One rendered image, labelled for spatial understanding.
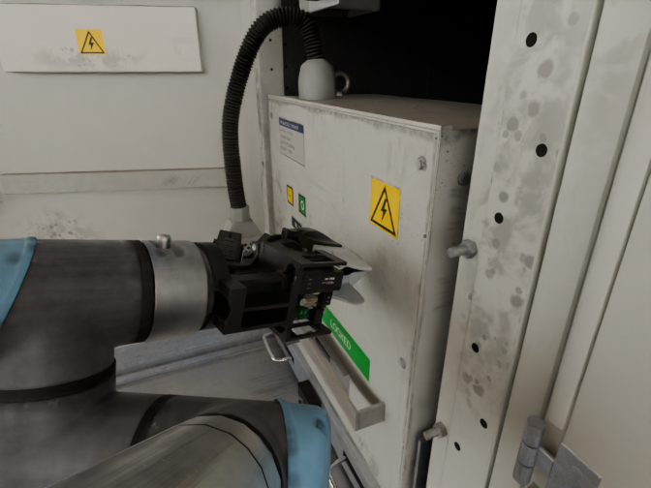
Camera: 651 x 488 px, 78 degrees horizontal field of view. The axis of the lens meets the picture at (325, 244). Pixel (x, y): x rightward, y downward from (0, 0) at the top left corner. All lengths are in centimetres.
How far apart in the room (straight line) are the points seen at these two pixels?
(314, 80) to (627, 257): 54
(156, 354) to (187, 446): 79
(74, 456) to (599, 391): 29
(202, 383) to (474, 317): 66
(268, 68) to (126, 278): 62
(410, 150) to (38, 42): 74
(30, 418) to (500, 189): 32
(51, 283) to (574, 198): 30
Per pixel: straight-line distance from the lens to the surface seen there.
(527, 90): 29
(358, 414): 51
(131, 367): 98
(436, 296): 40
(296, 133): 64
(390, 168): 40
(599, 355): 26
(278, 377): 89
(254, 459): 21
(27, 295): 28
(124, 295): 29
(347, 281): 46
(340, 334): 59
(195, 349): 97
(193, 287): 30
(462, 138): 35
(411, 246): 38
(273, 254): 35
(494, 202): 30
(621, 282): 24
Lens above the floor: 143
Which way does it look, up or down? 23 degrees down
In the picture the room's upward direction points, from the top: straight up
